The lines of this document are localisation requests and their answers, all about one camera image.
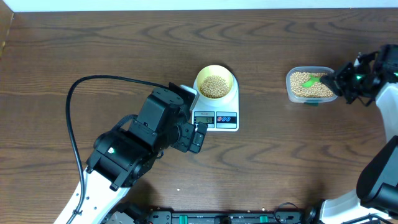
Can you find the green plastic scoop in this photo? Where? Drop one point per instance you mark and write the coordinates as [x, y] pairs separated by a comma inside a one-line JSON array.
[[311, 81]]

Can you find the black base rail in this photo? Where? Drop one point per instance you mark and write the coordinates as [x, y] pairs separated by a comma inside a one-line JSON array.
[[169, 217]]

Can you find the white digital kitchen scale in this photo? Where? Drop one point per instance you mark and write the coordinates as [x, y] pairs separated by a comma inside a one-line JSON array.
[[219, 114]]

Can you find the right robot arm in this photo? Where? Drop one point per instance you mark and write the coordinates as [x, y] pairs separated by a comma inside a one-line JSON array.
[[371, 78]]

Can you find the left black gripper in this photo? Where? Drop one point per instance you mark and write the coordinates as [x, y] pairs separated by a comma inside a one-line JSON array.
[[186, 129]]

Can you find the yellow bowl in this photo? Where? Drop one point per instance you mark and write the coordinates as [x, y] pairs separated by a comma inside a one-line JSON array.
[[217, 70]]

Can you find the soybeans in bowl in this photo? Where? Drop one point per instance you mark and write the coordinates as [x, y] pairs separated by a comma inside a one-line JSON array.
[[214, 87]]

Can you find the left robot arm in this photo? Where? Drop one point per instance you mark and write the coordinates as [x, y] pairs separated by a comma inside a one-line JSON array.
[[124, 154]]

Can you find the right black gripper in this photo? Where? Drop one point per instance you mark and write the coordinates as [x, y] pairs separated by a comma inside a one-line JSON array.
[[337, 81]]

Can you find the clear container of soybeans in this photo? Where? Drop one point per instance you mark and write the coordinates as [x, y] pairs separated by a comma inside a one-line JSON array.
[[318, 93]]

